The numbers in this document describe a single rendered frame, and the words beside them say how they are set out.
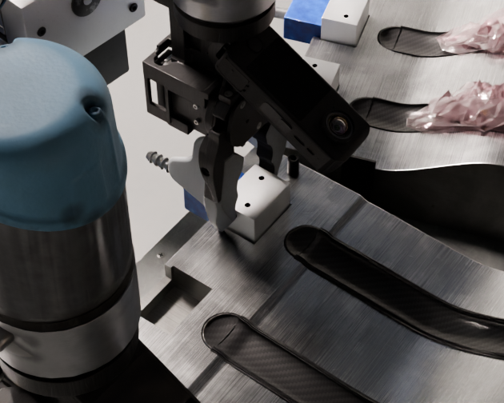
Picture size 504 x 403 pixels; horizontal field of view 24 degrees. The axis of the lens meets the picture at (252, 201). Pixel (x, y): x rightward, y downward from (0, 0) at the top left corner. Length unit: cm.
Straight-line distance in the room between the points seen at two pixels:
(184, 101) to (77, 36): 22
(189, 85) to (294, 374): 23
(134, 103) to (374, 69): 125
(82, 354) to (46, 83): 14
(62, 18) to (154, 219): 112
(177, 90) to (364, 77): 31
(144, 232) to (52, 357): 158
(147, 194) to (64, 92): 171
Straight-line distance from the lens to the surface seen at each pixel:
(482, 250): 106
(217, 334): 89
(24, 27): 101
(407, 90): 111
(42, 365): 54
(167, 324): 92
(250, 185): 94
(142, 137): 227
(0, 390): 63
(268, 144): 91
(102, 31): 108
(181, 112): 88
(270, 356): 88
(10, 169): 44
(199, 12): 78
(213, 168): 85
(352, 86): 111
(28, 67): 47
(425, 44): 117
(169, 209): 214
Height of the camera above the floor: 161
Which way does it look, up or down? 49 degrees down
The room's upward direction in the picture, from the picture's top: straight up
